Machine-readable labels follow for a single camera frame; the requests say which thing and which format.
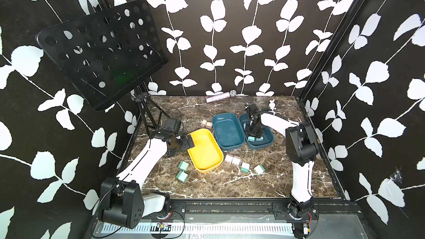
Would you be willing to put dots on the white rabbit pink figurine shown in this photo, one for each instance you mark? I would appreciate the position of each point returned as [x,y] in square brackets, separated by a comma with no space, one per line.
[272,105]

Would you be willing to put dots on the right teal storage tray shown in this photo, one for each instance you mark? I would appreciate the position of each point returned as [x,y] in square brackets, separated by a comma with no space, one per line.
[268,137]

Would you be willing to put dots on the black front mounting rail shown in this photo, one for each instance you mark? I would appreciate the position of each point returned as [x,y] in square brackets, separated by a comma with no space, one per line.
[278,207]

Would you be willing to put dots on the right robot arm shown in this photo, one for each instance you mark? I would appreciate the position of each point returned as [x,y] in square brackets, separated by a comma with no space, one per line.
[301,147]

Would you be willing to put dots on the black perforated music stand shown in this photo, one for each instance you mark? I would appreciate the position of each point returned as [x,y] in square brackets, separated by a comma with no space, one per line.
[107,54]

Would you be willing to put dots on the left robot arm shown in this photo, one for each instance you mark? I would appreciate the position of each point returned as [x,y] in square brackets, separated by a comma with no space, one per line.
[121,200]

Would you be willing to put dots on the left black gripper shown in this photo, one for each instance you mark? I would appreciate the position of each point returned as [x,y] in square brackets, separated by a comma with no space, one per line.
[185,144]

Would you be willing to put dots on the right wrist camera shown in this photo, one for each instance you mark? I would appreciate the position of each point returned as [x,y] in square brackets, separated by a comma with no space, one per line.
[251,110]

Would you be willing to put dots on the teal storage tray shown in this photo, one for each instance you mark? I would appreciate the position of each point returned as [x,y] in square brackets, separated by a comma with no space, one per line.
[268,137]
[228,131]

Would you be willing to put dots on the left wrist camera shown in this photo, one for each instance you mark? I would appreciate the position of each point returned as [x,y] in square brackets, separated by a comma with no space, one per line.
[173,125]

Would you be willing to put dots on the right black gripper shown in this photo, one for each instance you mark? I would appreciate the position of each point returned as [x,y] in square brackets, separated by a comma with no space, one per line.
[248,132]

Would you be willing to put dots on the left teal storage tray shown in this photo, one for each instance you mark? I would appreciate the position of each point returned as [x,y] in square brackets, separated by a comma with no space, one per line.
[228,131]

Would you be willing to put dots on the black tripod stand legs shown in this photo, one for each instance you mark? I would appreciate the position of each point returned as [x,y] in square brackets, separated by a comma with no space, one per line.
[143,99]

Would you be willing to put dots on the yellow storage tray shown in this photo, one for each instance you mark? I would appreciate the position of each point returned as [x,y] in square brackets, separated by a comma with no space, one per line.
[206,154]

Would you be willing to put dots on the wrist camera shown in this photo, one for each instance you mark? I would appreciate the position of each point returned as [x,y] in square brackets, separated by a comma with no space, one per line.
[251,110]
[173,125]

